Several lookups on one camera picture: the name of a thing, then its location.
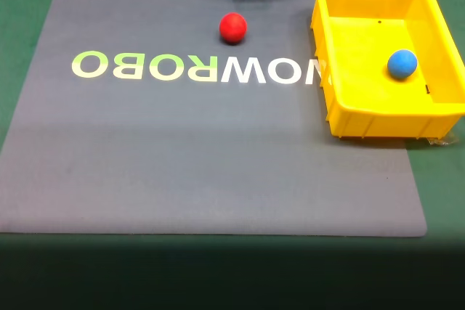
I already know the grey mat with ROBONOW print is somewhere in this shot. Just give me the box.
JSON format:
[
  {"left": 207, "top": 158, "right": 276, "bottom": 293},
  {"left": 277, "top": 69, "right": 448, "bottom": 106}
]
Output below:
[{"left": 0, "top": 0, "right": 428, "bottom": 238}]

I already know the red ball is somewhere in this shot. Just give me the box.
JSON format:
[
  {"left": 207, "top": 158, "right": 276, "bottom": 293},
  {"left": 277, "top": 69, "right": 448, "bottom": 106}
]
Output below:
[{"left": 218, "top": 12, "right": 248, "bottom": 44}]

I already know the yellow plastic bin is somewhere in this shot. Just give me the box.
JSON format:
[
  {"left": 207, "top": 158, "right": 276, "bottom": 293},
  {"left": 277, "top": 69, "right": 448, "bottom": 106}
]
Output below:
[{"left": 309, "top": 0, "right": 465, "bottom": 140}]

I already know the clear plastic scrap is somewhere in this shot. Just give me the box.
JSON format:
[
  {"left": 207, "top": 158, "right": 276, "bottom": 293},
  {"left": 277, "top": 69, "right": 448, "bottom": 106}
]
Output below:
[{"left": 425, "top": 134, "right": 460, "bottom": 147}]

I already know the blue ball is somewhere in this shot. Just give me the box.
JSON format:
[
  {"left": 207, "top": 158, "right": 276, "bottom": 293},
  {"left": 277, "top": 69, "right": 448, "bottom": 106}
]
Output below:
[{"left": 387, "top": 49, "right": 419, "bottom": 80}]

